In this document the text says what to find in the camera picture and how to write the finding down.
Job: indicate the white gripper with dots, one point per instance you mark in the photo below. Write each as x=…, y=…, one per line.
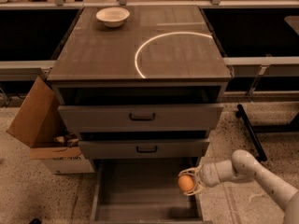
x=207, y=174

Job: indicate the white bowl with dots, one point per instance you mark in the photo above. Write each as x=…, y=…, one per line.
x=112, y=16

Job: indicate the middle grey drawer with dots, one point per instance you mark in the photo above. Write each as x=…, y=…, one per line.
x=175, y=148

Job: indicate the black top drawer handle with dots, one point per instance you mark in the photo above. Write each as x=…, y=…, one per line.
x=135, y=117

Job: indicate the open cardboard box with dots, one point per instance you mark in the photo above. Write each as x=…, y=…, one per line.
x=39, y=126

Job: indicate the black wheeled stand leg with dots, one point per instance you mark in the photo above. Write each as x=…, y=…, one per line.
x=241, y=114

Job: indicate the grey drawer cabinet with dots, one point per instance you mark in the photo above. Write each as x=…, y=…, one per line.
x=159, y=56

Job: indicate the top grey drawer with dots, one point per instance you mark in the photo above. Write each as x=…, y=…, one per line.
x=115, y=118

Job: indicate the black drawer handle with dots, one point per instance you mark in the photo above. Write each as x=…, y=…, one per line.
x=146, y=149
x=135, y=117

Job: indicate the bottom grey open drawer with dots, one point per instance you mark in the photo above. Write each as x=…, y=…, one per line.
x=142, y=191

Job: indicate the black middle drawer handle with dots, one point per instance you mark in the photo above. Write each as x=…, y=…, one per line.
x=146, y=149

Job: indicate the orange fruit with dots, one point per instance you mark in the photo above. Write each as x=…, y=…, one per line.
x=186, y=183

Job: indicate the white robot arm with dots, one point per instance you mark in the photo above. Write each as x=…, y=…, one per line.
x=240, y=167

